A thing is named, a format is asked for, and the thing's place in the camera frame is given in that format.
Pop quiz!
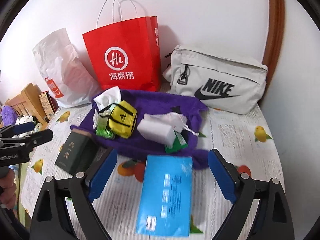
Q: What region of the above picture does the red Haidilao paper bag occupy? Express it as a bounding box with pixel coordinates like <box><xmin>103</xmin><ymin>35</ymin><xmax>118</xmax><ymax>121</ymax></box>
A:
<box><xmin>83</xmin><ymin>16</ymin><xmax>162</xmax><ymax>92</ymax></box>

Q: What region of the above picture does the white spotted pillow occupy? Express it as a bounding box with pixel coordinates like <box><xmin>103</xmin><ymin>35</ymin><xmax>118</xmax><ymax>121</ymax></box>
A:
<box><xmin>15</xmin><ymin>115</ymin><xmax>34</xmax><ymax>125</ymax></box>

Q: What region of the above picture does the patterned book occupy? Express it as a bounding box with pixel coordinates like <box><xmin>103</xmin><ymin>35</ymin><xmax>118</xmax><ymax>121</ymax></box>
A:
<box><xmin>39</xmin><ymin>91</ymin><xmax>58</xmax><ymax>120</ymax></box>

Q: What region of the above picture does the wooden bed headboard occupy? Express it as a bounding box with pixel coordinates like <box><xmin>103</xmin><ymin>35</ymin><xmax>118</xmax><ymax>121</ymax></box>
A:
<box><xmin>4</xmin><ymin>83</ymin><xmax>49</xmax><ymax>127</ymax></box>

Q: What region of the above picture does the light green tissue packet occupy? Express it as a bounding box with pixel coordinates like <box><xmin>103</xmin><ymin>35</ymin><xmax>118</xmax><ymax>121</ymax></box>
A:
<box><xmin>93</xmin><ymin>105</ymin><xmax>115</xmax><ymax>140</ymax></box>

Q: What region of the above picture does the white sponge block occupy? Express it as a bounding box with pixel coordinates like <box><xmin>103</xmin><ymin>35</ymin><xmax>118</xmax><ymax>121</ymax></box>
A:
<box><xmin>137</xmin><ymin>119</ymin><xmax>176</xmax><ymax>146</ymax></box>

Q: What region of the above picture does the blue tissue pack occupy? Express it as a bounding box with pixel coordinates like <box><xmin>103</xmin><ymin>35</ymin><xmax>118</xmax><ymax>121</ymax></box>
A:
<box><xmin>136</xmin><ymin>155</ymin><xmax>193</xmax><ymax>237</ymax></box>

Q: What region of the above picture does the person's left hand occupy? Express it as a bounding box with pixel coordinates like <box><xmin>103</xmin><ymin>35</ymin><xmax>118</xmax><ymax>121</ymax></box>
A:
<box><xmin>0</xmin><ymin>169</ymin><xmax>16</xmax><ymax>210</ymax></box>

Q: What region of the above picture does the green blanket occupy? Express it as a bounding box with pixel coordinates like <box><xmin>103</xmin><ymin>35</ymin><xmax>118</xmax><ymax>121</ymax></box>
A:
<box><xmin>14</xmin><ymin>164</ymin><xmax>28</xmax><ymax>226</ymax></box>

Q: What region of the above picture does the purple towel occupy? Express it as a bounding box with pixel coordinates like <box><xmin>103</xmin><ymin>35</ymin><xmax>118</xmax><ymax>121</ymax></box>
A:
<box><xmin>71</xmin><ymin>89</ymin><xmax>208</xmax><ymax>170</ymax></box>

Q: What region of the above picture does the green wet wipes pack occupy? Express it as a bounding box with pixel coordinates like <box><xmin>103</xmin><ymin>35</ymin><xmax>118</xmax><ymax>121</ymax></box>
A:
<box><xmin>165</xmin><ymin>132</ymin><xmax>188</xmax><ymax>154</ymax></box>

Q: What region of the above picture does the small white drawstring sachet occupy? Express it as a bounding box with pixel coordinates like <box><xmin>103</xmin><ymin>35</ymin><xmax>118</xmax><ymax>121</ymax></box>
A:
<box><xmin>144</xmin><ymin>112</ymin><xmax>201</xmax><ymax>137</ymax></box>

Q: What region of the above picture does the white Miniso plastic bag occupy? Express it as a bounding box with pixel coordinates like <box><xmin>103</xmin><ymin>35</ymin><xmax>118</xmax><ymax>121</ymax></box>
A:
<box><xmin>33</xmin><ymin>28</ymin><xmax>100</xmax><ymax>108</ymax></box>

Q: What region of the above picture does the fruit print tablecloth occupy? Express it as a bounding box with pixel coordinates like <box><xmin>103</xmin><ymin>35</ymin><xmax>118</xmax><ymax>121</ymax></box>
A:
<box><xmin>20</xmin><ymin>105</ymin><xmax>283</xmax><ymax>239</ymax></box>

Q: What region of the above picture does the brown wooden door frame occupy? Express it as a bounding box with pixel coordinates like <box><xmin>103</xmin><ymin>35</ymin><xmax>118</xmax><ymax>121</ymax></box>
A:
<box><xmin>262</xmin><ymin>0</ymin><xmax>285</xmax><ymax>89</ymax></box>

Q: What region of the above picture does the yellow Adidas pouch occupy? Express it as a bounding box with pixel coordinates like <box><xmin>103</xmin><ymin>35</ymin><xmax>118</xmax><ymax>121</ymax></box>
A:
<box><xmin>108</xmin><ymin>100</ymin><xmax>137</xmax><ymax>139</ymax></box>

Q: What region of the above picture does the white cloth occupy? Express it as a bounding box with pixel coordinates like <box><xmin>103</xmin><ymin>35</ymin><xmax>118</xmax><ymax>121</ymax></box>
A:
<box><xmin>93</xmin><ymin>86</ymin><xmax>121</xmax><ymax>129</ymax></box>

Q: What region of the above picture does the grey Nike waist bag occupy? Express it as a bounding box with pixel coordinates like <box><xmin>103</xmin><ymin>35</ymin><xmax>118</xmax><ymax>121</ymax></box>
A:
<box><xmin>163</xmin><ymin>45</ymin><xmax>268</xmax><ymax>114</ymax></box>

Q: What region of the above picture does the purple plush toy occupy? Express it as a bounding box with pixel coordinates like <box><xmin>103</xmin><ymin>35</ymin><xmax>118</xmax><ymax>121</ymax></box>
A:
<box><xmin>2</xmin><ymin>106</ymin><xmax>18</xmax><ymax>126</ymax></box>

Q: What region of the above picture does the dark green tea tin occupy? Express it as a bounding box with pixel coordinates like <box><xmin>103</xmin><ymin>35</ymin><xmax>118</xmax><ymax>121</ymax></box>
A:
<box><xmin>55</xmin><ymin>128</ymin><xmax>99</xmax><ymax>176</ymax></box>

